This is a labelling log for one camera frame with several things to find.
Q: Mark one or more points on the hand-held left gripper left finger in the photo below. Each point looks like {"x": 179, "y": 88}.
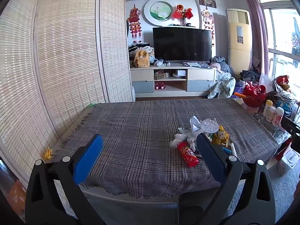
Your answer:
{"x": 89, "y": 159}

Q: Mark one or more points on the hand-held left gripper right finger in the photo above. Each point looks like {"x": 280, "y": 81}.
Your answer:
{"x": 211, "y": 159}

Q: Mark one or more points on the red snack can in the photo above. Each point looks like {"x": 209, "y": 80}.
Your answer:
{"x": 187, "y": 154}

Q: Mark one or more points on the yellow wrapper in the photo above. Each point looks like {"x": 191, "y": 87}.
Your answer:
{"x": 221, "y": 134}

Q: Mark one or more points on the pink printed plastic bag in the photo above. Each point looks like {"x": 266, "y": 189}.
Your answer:
{"x": 209, "y": 126}

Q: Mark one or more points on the dark waste bin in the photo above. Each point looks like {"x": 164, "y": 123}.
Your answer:
{"x": 140, "y": 212}

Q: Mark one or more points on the small blue item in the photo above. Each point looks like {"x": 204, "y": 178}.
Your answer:
{"x": 226, "y": 150}

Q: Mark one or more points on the white tube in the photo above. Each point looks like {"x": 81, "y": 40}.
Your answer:
{"x": 233, "y": 149}

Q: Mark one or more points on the crumpled clear plastic wrap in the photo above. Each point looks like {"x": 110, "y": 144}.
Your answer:
{"x": 177, "y": 139}

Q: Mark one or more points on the yellow paper crane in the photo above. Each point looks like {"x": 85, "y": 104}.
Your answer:
{"x": 48, "y": 154}

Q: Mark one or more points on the plaid fringed tablecloth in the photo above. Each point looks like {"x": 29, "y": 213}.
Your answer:
{"x": 140, "y": 131}

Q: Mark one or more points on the orange stick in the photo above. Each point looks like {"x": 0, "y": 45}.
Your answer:
{"x": 239, "y": 94}

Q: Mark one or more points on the white yellow label bottle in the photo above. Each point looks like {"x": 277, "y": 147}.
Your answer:
{"x": 271, "y": 114}

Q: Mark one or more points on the floral green cloth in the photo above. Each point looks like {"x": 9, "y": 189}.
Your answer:
{"x": 222, "y": 84}

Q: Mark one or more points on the red openwork basket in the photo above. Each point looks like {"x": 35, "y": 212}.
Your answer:
{"x": 254, "y": 96}

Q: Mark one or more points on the yellow capped white bottle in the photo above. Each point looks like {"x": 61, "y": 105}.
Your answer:
{"x": 268, "y": 107}

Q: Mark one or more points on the clear plastic container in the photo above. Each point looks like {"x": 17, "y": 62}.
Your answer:
{"x": 289, "y": 158}

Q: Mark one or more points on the orange cardboard box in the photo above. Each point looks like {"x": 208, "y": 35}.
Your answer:
{"x": 17, "y": 193}

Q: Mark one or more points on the white pink label bottle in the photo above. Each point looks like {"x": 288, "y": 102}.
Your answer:
{"x": 277, "y": 116}

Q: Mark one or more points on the beige television cabinet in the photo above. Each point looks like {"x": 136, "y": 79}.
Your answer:
{"x": 173, "y": 84}

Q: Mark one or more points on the red cabinet ornaments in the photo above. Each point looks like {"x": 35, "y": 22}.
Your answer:
{"x": 160, "y": 86}

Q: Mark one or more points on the round white device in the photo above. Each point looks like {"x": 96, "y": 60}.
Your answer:
{"x": 180, "y": 73}

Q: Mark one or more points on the dark folded clothing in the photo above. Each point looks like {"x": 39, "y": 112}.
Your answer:
{"x": 250, "y": 75}

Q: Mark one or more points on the white plastic bag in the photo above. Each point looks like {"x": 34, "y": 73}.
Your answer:
{"x": 266, "y": 82}

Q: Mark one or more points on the grey clothes pile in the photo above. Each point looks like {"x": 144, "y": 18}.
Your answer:
{"x": 221, "y": 64}

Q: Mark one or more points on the flat cardboard box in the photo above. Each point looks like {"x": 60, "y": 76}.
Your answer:
{"x": 161, "y": 76}

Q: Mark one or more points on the bamboo folding screen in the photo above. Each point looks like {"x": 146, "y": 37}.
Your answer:
{"x": 58, "y": 63}

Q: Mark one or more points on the red snack bag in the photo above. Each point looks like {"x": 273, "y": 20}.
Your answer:
{"x": 283, "y": 82}

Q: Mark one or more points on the small crumpled white bag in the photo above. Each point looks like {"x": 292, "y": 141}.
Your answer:
{"x": 160, "y": 62}

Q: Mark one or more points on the yellow plush bag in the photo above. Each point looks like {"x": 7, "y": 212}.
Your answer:
{"x": 141, "y": 59}

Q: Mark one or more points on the black flat television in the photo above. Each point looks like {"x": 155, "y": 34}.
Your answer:
{"x": 182, "y": 44}

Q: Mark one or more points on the cream standing air conditioner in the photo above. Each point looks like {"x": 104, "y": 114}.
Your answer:
{"x": 239, "y": 39}

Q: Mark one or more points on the pile of mixed clothes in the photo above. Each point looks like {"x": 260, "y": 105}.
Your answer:
{"x": 140, "y": 46}

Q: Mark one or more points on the purple curtain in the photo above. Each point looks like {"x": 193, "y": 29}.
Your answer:
{"x": 256, "y": 23}

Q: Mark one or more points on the large window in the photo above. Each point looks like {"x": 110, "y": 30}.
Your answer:
{"x": 281, "y": 32}

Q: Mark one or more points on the red fish wall hanging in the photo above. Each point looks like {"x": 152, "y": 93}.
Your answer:
{"x": 134, "y": 21}

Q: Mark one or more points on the round lotus wall picture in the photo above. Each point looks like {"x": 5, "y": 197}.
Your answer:
{"x": 159, "y": 11}

